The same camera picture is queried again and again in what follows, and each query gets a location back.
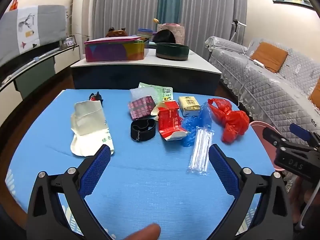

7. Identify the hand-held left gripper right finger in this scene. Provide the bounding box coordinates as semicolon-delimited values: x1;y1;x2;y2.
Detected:
209;143;294;240

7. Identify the pink patterned box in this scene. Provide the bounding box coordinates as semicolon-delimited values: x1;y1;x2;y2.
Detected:
127;95;156;120

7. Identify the colourful tin box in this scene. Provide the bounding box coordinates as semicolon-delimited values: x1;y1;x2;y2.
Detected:
84;36;150;62

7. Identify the teal curtain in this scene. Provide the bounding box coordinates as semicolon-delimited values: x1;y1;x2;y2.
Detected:
157;0;184;25

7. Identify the television cabinet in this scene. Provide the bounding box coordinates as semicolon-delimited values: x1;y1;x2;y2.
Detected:
0;44;80;105

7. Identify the small photo frame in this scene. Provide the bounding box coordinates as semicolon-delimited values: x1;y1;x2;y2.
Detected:
60;36;76;49

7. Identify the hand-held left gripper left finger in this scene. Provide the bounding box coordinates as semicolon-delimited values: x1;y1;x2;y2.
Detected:
26;144;112;240

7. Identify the pink fabric basket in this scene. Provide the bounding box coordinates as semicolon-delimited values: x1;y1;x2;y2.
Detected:
157;23;185;45

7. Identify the grey quilted sofa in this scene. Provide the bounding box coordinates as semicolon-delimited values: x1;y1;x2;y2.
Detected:
205;36;320;188

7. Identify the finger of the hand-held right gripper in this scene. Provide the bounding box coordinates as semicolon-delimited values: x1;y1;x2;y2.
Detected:
289;123;320;149
262;127;292;152

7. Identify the person's left hand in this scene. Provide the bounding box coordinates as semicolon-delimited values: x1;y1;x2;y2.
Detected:
122;223;161;240

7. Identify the clear packet of straws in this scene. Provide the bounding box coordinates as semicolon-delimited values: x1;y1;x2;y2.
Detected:
188;126;214;174

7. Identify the stack of coloured bowls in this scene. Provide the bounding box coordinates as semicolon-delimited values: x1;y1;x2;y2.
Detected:
137;28;153;39

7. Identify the white standing air conditioner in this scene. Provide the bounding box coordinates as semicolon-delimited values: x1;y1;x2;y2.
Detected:
82;0;94;42

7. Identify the dark green round tin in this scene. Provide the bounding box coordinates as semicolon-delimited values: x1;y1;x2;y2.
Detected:
155;42;190;61

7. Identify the television with grey cover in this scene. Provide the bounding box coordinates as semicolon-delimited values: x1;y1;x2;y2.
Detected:
0;5;69;67

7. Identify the cream paper bag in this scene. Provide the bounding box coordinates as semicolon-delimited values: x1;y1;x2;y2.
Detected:
70;100;115;157

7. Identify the person's right hand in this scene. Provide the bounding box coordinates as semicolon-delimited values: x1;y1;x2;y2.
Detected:
289;176;320;230

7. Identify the yellow tissue pack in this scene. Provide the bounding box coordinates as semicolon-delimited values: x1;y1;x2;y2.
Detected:
178;96;201;117

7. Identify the grey curtain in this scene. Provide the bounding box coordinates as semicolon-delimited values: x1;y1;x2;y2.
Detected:
91;0;160;39
179;0;248;53

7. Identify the white top coffee table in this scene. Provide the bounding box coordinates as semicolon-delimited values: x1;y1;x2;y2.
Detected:
70;49;223;95

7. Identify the black elastic band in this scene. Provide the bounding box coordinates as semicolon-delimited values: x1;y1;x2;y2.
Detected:
130;119;156;142

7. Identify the orange cushion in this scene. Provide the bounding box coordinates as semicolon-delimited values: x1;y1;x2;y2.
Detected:
250;42;288;73
309;80;320;103

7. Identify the small black red wrapper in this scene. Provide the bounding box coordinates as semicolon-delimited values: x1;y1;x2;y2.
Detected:
89;91;103;103

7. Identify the blue plastic bag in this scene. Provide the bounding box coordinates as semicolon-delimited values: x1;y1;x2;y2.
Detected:
181;102;213;147

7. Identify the blue tablecloth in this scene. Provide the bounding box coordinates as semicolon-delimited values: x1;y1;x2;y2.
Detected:
5;89;278;240

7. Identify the green printed packet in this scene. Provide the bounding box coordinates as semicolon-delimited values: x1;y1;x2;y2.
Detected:
138;82;174;103

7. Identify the torn red cigarette carton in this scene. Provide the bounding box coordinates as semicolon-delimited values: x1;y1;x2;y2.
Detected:
151;100;190;142

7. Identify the red plastic bag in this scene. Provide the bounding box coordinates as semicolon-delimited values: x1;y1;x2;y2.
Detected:
207;98;250;143

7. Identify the white stick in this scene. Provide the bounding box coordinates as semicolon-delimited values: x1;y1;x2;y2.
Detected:
7;47;61;78

